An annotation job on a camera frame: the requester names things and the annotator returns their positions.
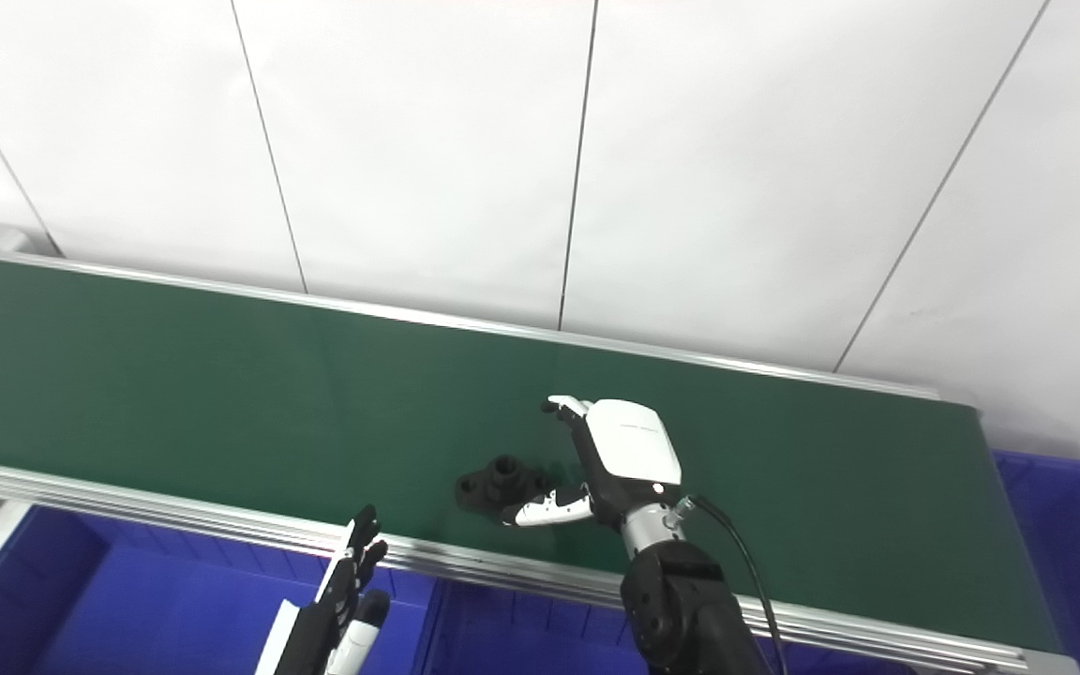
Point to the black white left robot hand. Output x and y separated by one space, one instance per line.
320 637

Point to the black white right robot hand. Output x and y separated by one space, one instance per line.
632 445

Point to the black mechanical bracket part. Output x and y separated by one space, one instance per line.
493 486

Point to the green conveyor belt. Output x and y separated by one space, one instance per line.
221 394
174 516

